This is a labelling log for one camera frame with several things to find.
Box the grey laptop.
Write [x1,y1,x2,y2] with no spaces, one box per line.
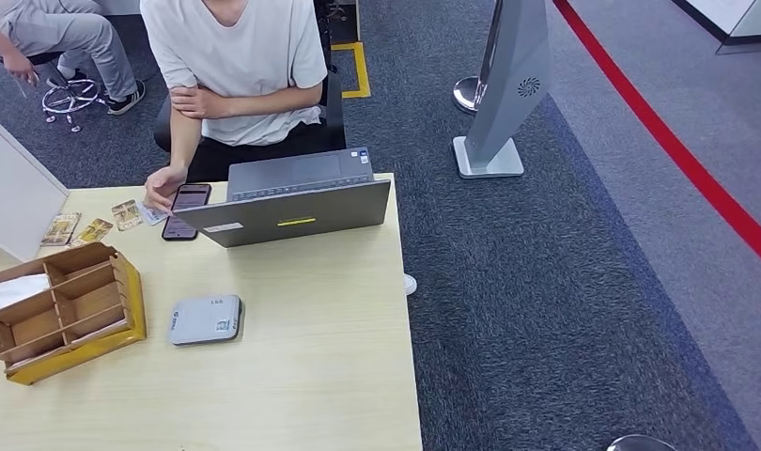
[171,147,393,249]

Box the gold room key card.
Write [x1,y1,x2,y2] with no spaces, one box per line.
[111,198,145,233]
[69,217,115,249]
[40,211,83,248]

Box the white cloth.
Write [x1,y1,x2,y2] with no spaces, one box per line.
[0,273,51,316]

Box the black smartphone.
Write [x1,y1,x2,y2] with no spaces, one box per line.
[161,182,213,242]

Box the grey card reader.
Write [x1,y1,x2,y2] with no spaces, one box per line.
[166,294,243,348]

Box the white partition panel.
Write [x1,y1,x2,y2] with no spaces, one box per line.
[0,108,70,263]

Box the white counter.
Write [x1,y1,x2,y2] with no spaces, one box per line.
[669,0,761,56]

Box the chrome round base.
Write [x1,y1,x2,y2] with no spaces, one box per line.
[606,434,677,451]

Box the seated person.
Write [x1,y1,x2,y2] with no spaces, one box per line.
[0,0,148,117]

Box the black equipment with cables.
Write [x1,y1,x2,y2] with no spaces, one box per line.
[318,0,362,43]

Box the chrome stanchion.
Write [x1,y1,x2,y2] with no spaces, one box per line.
[452,0,505,117]

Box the white ID card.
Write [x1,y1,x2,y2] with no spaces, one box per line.
[137,200,170,226]

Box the chrome base stool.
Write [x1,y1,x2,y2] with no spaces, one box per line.
[25,53,108,133]

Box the wooden card organizer yellow base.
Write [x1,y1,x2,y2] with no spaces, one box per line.
[0,241,148,387]

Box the person's left hand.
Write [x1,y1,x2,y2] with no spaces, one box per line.
[168,85,229,120]

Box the grey kiosk stand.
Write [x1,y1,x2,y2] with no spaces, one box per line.
[452,0,551,180]

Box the person's right hand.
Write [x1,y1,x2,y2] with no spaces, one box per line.
[144,164,189,214]

